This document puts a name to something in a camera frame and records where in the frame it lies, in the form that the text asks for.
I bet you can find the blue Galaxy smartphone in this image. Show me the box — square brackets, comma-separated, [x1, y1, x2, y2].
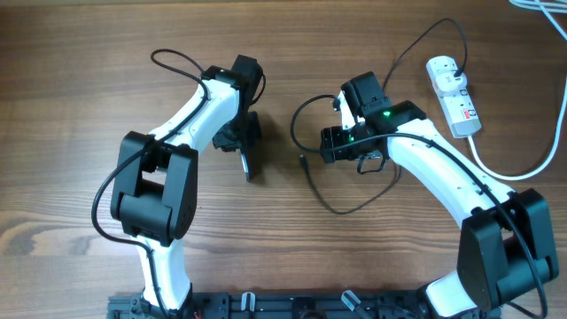
[240, 150, 251, 182]

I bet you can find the black charger cable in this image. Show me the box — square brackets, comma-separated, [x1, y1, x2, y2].
[299, 18, 469, 216]

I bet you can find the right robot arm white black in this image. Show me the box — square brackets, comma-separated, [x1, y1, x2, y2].
[321, 72, 559, 318]

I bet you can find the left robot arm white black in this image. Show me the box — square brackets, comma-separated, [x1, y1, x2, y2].
[110, 55, 266, 318]

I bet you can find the white charger plug adapter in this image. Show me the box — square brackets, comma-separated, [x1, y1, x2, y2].
[432, 72, 467, 96]

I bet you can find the white power strip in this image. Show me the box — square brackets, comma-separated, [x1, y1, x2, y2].
[426, 56, 482, 138]

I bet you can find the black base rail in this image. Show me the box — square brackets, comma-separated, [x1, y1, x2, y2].
[106, 290, 503, 319]

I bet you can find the white power strip cord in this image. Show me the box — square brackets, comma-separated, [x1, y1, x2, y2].
[466, 74, 567, 182]

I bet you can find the white cables top corner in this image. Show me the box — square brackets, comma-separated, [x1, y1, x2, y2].
[508, 0, 567, 41]

